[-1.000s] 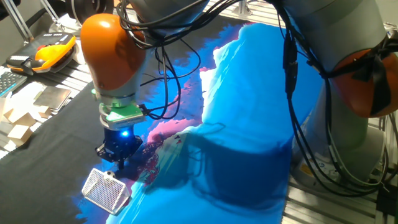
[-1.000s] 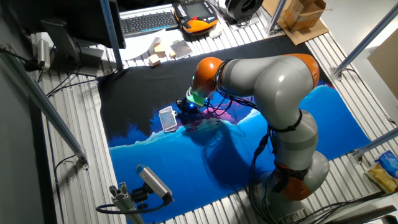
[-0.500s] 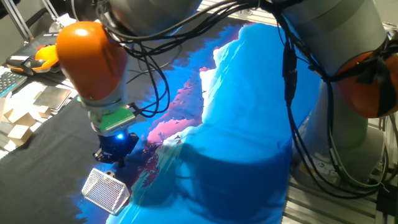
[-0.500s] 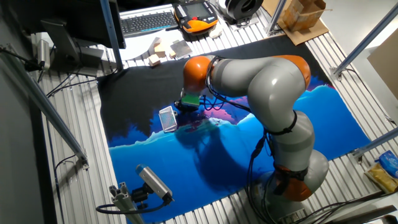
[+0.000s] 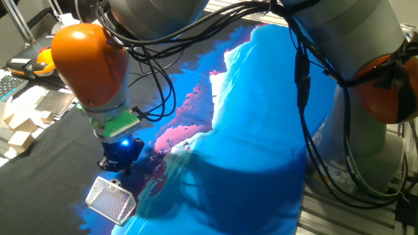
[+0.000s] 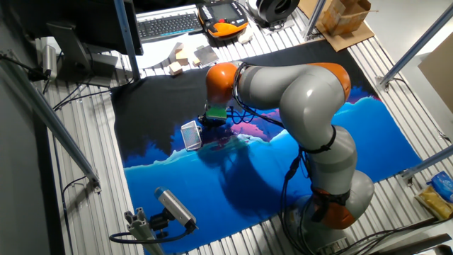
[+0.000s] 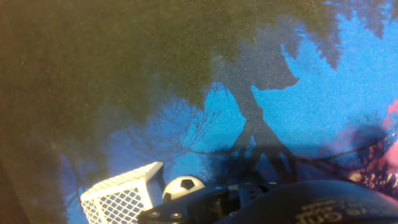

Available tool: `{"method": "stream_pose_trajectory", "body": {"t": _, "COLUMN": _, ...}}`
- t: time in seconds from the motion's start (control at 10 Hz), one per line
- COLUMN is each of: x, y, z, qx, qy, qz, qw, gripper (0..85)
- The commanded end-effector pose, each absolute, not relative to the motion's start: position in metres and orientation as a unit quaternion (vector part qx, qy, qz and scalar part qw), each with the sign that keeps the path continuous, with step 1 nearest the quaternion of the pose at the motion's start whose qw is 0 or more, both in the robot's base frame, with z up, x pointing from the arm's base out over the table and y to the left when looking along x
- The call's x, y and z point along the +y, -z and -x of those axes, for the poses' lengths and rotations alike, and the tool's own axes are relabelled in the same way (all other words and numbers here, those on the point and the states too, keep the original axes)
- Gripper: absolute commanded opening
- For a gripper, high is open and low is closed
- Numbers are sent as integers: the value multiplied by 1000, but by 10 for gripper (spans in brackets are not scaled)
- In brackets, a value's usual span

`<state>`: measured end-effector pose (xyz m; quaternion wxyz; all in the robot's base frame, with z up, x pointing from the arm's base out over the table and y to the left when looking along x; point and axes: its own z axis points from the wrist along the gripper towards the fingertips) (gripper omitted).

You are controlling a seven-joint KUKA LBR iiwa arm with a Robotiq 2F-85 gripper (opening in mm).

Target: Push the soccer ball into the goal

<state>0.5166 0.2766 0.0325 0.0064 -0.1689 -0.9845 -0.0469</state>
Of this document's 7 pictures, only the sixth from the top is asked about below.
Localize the black cable spool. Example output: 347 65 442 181
255 0 301 26

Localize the black computer monitor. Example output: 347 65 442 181
10 0 144 57

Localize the black camera ball mount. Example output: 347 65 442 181
148 208 174 239

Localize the black monitor cable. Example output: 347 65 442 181
52 83 111 111

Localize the short aluminium extrusion post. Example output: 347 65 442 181
123 207 166 255

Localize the black camera cable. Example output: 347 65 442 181
108 226 192 245

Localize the grey monitor stand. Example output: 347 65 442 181
45 21 120 88

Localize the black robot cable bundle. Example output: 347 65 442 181
226 62 351 255

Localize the black computer keyboard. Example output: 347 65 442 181
136 12 205 43

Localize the aluminium frame bar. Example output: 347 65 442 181
0 52 103 193
302 0 328 40
377 3 453 89
113 0 142 81
401 144 453 180

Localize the black fabric strap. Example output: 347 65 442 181
310 187 351 222

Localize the silver camera with blue end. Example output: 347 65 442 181
154 186 199 230

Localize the yellow plastic packet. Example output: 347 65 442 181
414 186 453 221

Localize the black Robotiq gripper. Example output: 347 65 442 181
197 113 228 130

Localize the thin black cable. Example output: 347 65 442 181
60 175 88 255

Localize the flat brown cardboard sheet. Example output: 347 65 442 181
298 0 375 53

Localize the large brown cardboard panel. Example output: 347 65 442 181
418 42 453 114

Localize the blue black printed cloth mat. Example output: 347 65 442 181
111 39 424 255

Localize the white wire mesh goal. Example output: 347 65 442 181
180 120 203 152

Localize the black cable tie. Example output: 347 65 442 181
300 125 337 155

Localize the white foam lump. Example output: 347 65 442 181
236 27 255 45

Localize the grey metal plate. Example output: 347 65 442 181
193 45 220 68

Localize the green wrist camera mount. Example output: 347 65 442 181
204 101 228 120

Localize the silver metal cylinder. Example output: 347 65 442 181
42 45 58 79

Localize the brown cardboard box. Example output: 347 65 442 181
320 0 372 36

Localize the orange black teach pendant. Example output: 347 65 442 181
197 0 250 39

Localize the blue plastic packet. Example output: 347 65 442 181
427 171 453 203

